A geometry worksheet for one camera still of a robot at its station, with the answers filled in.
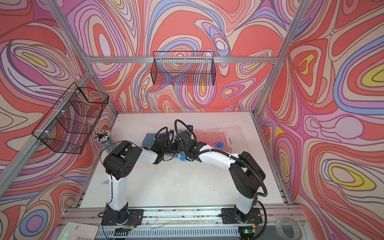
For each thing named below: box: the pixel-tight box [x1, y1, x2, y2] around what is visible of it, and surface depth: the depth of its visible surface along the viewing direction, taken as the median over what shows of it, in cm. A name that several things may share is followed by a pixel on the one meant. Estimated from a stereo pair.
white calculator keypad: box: [58, 222, 99, 240], surface depth 69 cm
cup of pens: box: [94, 129, 115, 152], surface depth 87 cm
